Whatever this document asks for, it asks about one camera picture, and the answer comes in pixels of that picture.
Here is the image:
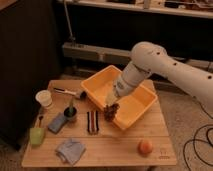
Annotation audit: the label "white paper cup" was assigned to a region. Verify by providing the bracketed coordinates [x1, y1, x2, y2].
[35, 90, 52, 108]

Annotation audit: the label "black cables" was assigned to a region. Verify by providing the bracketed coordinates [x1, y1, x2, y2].
[182, 99, 213, 168]

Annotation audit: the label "green plastic cup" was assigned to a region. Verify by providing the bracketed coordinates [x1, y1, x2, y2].
[30, 127, 45, 146]

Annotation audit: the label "grey metal shelf rail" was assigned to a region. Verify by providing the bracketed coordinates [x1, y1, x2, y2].
[62, 42, 213, 81]

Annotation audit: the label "dark spoon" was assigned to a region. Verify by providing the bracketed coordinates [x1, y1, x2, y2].
[38, 115, 44, 128]

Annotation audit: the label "yellow plastic bin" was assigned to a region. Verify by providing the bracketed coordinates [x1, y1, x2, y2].
[80, 64, 159, 131]

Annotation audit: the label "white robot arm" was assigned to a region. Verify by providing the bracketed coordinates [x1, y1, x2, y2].
[105, 42, 213, 119]

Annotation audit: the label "small potted plant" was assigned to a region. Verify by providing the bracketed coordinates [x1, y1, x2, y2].
[64, 99, 77, 122]

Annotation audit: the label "dark grape bunch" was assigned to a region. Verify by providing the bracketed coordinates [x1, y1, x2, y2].
[104, 103, 119, 122]

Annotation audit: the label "grey folded cloth front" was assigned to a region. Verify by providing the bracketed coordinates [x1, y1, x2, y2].
[55, 138, 86, 166]

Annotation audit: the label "orange fruit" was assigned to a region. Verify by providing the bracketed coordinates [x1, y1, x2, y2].
[138, 139, 153, 155]

